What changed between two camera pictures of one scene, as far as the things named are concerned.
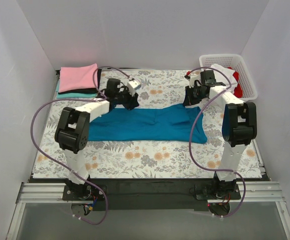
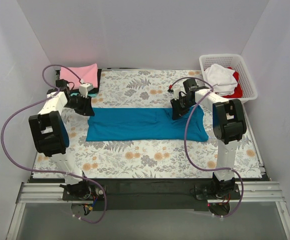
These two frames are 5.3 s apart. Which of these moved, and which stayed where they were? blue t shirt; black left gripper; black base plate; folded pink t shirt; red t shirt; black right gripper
Moved: black right gripper; black left gripper
Stayed: folded pink t shirt; black base plate; red t shirt; blue t shirt
